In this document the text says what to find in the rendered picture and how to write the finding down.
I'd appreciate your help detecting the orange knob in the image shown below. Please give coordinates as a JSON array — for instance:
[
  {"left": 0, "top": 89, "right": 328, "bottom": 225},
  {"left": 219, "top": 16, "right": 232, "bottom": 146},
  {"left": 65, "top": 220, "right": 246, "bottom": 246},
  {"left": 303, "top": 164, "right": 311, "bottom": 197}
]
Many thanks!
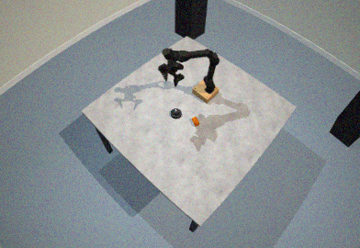
[{"left": 192, "top": 117, "right": 200, "bottom": 126}]

